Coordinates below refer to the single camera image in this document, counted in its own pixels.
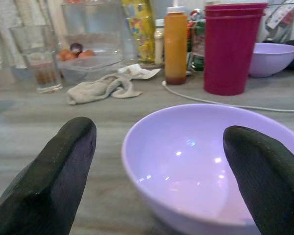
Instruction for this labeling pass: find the lilac plastic bowl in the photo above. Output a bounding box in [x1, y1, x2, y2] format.
[121, 103, 294, 235]
[248, 43, 294, 78]

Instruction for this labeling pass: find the white lace curtain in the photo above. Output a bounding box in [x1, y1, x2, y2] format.
[0, 0, 52, 70]

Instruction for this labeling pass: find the shallow clear plastic tray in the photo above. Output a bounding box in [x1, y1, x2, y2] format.
[56, 54, 124, 85]

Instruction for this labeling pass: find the grey crumpled cloth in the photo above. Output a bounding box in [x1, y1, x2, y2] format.
[66, 74, 142, 105]

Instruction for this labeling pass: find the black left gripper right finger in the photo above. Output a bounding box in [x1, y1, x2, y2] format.
[222, 125, 294, 235]

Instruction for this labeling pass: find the white cable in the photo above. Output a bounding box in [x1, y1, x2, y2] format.
[161, 80, 294, 113]

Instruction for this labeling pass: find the orange sauce squeeze bottle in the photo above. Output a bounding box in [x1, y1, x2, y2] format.
[163, 6, 188, 86]

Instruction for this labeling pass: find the tall clear plastic container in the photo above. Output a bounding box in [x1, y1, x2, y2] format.
[60, 1, 125, 69]

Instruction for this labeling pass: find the brown onion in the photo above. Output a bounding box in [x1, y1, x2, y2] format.
[60, 49, 78, 61]
[78, 49, 96, 59]

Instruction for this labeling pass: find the printed plastic bag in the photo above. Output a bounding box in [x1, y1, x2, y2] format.
[264, 0, 294, 43]

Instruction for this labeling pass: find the clear drinking glass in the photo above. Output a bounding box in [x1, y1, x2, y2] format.
[9, 25, 63, 94]

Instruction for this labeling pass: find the small white-capped spice jar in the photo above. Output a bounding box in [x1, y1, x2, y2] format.
[154, 19, 165, 66]

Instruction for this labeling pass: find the crumpled white paper napkin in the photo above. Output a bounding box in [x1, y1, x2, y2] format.
[117, 63, 162, 81]

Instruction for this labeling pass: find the yellow floral package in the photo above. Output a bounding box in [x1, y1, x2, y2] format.
[121, 0, 155, 63]

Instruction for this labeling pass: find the green glass bottle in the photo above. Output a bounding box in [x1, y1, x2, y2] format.
[187, 9, 206, 72]

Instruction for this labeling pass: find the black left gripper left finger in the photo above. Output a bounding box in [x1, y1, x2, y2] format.
[0, 117, 98, 235]

